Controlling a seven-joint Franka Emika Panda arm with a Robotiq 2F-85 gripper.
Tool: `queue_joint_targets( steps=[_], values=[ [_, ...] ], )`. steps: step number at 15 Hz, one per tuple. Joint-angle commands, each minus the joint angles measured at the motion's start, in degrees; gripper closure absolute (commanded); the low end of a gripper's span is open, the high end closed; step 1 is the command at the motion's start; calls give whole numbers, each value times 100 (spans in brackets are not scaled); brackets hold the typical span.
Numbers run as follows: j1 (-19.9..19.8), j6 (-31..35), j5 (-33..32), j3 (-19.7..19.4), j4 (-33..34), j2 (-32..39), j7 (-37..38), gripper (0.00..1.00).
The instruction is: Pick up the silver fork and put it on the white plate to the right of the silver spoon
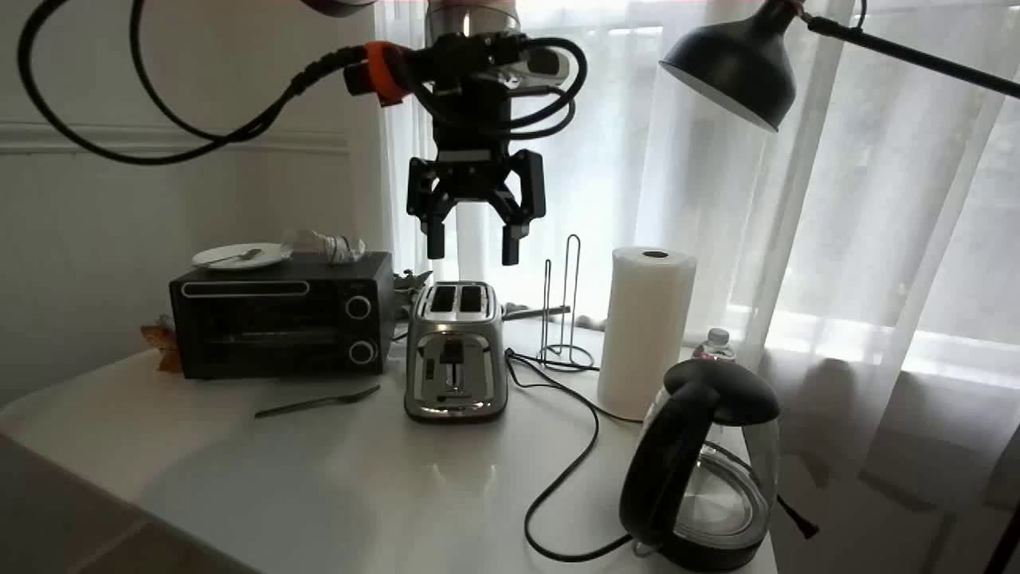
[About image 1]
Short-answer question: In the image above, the black desk lamp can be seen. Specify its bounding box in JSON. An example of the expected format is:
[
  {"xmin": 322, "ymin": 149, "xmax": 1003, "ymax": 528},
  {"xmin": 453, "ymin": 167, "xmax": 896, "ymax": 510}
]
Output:
[{"xmin": 660, "ymin": 0, "xmax": 1020, "ymax": 132}]

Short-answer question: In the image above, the orange snack bag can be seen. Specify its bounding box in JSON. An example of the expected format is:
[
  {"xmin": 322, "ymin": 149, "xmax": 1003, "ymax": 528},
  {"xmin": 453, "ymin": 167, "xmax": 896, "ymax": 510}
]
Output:
[{"xmin": 139, "ymin": 324, "xmax": 182, "ymax": 372}]

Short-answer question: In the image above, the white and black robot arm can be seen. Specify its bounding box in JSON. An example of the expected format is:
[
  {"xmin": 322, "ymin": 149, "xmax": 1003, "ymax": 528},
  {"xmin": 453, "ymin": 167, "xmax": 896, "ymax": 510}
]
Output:
[{"xmin": 310, "ymin": 0, "xmax": 573, "ymax": 264}]

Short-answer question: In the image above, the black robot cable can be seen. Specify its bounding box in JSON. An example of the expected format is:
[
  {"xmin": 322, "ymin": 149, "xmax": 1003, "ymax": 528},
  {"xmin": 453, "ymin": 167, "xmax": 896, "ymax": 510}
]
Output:
[{"xmin": 17, "ymin": 0, "xmax": 428, "ymax": 168}]

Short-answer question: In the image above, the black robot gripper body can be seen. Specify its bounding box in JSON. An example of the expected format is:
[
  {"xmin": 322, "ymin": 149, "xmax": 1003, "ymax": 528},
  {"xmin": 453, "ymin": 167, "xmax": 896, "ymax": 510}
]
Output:
[{"xmin": 406, "ymin": 31, "xmax": 561, "ymax": 213}]

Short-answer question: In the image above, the white plate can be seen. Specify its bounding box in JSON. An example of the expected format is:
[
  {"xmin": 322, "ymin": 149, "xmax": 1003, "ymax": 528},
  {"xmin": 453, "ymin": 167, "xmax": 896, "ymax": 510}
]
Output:
[{"xmin": 193, "ymin": 242, "xmax": 290, "ymax": 270}]

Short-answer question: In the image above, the crumpled plastic wrap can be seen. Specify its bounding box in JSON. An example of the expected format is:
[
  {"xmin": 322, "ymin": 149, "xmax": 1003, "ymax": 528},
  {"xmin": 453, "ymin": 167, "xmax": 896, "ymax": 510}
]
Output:
[{"xmin": 285, "ymin": 229, "xmax": 368, "ymax": 264}]

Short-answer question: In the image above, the black power cord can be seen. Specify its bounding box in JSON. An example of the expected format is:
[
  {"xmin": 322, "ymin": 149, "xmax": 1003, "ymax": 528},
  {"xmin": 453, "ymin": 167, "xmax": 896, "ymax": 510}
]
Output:
[{"xmin": 503, "ymin": 349, "xmax": 647, "ymax": 563}]

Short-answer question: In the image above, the black toaster oven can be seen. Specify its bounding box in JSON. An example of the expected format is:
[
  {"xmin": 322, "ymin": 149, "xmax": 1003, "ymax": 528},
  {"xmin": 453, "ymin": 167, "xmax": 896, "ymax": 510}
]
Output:
[{"xmin": 168, "ymin": 251, "xmax": 394, "ymax": 378}]

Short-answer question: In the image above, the silver two-slot toaster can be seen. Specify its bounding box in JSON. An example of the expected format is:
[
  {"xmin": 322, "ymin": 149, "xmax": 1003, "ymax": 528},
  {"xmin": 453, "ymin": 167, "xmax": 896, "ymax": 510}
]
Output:
[{"xmin": 406, "ymin": 281, "xmax": 509, "ymax": 422}]

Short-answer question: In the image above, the clear plastic water bottle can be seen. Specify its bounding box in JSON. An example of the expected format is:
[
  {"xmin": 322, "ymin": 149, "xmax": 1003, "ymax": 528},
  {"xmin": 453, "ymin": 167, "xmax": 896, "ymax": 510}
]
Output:
[{"xmin": 696, "ymin": 328, "xmax": 732, "ymax": 359}]

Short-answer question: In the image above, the black glass electric kettle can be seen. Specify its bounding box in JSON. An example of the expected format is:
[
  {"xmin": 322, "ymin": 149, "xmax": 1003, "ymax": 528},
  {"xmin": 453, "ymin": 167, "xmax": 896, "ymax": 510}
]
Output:
[{"xmin": 619, "ymin": 359, "xmax": 820, "ymax": 570}]

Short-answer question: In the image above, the wire paper towel holder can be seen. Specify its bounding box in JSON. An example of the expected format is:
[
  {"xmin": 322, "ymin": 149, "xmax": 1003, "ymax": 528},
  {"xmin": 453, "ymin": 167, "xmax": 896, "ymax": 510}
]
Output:
[{"xmin": 540, "ymin": 233, "xmax": 595, "ymax": 372}]

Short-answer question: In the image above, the white sheer curtain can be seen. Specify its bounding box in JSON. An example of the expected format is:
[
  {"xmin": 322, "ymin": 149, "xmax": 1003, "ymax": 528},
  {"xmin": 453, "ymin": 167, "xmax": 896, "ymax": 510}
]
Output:
[{"xmin": 436, "ymin": 0, "xmax": 1020, "ymax": 574}]

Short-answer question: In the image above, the white paper towel roll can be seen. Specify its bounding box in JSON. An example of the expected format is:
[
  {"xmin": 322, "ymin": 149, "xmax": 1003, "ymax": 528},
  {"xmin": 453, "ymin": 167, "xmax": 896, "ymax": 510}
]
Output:
[{"xmin": 595, "ymin": 246, "xmax": 697, "ymax": 417}]

